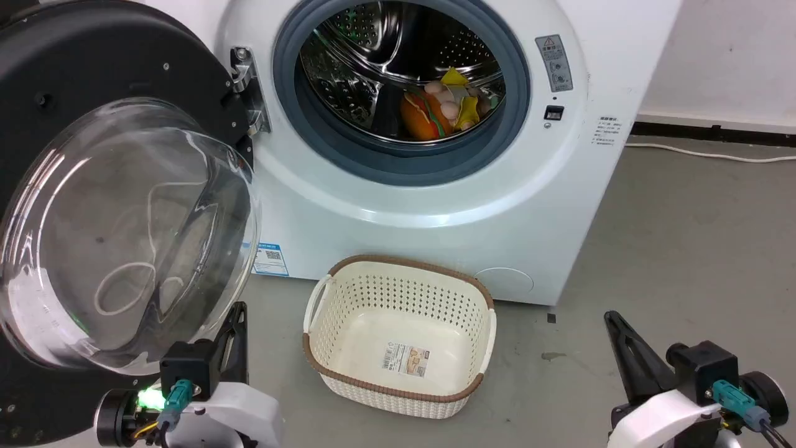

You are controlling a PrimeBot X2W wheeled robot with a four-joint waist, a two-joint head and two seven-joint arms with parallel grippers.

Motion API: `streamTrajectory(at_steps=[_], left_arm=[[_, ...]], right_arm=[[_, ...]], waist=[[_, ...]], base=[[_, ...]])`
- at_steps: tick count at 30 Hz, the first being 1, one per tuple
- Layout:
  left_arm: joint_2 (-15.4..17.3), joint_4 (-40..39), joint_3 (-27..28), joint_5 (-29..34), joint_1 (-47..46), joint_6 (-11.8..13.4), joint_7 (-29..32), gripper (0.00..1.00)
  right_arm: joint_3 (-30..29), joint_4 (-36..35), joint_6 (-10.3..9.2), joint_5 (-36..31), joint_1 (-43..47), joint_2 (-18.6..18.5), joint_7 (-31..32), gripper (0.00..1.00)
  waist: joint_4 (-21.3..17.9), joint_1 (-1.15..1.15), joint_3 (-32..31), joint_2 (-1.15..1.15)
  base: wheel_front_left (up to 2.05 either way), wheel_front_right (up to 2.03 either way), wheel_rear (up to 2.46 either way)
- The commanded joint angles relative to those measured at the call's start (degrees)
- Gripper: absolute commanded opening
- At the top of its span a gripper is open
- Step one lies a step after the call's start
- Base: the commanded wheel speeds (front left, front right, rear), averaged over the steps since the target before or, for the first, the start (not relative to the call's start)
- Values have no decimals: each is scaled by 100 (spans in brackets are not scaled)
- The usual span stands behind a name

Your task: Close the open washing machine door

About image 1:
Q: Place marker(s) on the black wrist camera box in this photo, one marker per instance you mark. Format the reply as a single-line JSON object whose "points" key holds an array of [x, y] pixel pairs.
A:
{"points": [[189, 367], [706, 370]]}

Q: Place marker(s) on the orange burger plush toy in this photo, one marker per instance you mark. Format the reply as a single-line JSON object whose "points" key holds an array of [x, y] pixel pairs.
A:
{"points": [[420, 123]]}

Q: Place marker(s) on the doll with yellow clothes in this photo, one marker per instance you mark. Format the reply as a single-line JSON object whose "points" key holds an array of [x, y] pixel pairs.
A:
{"points": [[459, 102]]}

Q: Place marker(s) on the paper product label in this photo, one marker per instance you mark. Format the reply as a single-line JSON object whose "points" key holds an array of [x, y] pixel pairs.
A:
{"points": [[407, 359]]}

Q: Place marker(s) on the black washer door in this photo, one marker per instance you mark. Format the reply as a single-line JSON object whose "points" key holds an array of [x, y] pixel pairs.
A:
{"points": [[93, 56]]}

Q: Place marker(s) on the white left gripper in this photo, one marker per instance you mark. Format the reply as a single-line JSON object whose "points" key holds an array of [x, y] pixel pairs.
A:
{"points": [[242, 417]]}

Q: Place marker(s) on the stainless steel washer drum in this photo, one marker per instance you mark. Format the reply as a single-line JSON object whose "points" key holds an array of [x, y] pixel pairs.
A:
{"points": [[357, 68]]}

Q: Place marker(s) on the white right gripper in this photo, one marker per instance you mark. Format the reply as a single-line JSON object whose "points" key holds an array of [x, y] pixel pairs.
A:
{"points": [[659, 420]]}

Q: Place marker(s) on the black wall baseboard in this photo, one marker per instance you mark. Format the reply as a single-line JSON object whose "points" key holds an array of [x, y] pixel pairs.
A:
{"points": [[715, 134]]}

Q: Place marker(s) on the round white filter cover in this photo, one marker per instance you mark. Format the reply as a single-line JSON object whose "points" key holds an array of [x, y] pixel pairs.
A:
{"points": [[505, 283]]}

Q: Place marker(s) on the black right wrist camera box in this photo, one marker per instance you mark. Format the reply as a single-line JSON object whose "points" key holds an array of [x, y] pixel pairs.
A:
{"points": [[706, 370]]}

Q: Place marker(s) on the chrome door hinge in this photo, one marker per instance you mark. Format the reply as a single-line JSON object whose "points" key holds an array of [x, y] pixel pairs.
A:
{"points": [[244, 74]]}

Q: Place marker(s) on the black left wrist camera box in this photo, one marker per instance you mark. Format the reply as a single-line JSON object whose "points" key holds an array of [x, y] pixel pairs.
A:
{"points": [[189, 367]]}

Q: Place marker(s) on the blue and white QR label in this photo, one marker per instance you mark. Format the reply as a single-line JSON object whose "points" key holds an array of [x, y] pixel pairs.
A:
{"points": [[271, 259]]}

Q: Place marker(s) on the white front-load washing machine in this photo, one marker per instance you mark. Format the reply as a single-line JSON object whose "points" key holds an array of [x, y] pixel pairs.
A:
{"points": [[435, 236]]}

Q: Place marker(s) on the white text sticker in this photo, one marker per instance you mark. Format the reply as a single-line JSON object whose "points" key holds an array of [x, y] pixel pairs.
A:
{"points": [[607, 134]]}

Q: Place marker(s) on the white perforated laundry basket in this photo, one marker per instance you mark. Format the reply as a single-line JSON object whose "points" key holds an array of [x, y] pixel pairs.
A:
{"points": [[398, 323]]}

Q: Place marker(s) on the grey warning sticker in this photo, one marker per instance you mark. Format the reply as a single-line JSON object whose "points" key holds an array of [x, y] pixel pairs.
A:
{"points": [[555, 62]]}

